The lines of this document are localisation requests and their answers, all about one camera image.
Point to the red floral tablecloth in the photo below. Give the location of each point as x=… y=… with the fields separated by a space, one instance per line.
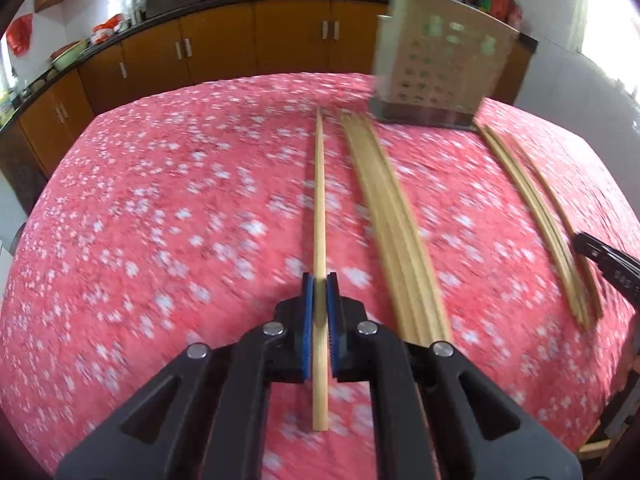
x=187 y=216

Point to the perforated metal utensil holder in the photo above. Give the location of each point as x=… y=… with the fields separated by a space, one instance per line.
x=435 y=61

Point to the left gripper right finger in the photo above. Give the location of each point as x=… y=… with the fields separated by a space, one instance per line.
x=435 y=414

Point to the wooden chopstick pair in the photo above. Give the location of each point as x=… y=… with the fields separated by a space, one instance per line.
x=576 y=277
x=409 y=273

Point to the wooden chopstick pair centre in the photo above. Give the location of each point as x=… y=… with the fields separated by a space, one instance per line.
x=409 y=273

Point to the red bag on wall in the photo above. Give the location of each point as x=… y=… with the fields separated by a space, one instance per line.
x=19 y=35

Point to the green bowl on counter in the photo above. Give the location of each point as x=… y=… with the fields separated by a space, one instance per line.
x=69 y=55

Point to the light wooden chopstick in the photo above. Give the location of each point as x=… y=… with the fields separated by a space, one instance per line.
x=320 y=328

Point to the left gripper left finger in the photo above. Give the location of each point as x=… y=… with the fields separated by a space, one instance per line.
x=203 y=415

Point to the wooden chopstick pair right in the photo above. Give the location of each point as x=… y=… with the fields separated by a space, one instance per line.
x=576 y=277

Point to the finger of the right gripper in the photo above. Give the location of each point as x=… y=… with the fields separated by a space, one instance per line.
x=619 y=269

